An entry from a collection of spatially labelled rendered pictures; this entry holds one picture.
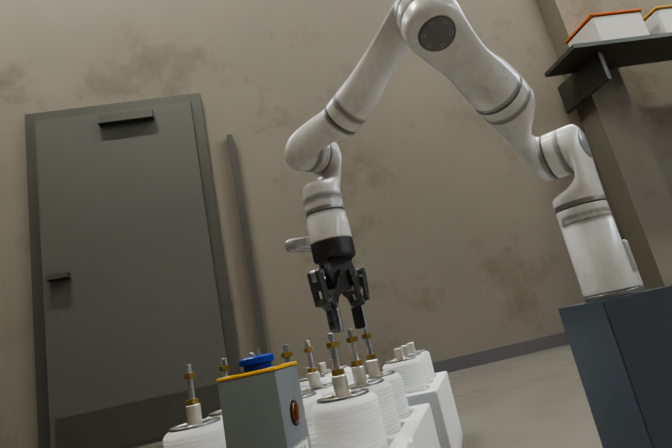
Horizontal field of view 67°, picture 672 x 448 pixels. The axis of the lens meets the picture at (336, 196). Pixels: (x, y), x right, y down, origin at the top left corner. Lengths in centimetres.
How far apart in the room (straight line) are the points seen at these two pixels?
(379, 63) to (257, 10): 333
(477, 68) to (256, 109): 296
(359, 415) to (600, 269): 51
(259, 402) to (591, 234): 67
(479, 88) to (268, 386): 55
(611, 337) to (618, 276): 11
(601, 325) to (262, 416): 61
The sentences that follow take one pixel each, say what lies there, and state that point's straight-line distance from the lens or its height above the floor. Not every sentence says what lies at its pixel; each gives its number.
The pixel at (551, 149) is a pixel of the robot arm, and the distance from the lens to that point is 105.
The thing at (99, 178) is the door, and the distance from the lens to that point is 362.
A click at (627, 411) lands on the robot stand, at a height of 12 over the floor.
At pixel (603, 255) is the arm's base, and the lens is 102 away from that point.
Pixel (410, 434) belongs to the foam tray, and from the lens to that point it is 81.
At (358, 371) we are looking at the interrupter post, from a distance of 87.
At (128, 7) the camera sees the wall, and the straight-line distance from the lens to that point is 427.
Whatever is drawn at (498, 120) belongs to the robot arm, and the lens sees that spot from 92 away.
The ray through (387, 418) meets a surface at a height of 20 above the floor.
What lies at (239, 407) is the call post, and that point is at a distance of 60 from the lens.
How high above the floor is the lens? 33
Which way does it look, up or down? 16 degrees up
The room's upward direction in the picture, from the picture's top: 12 degrees counter-clockwise
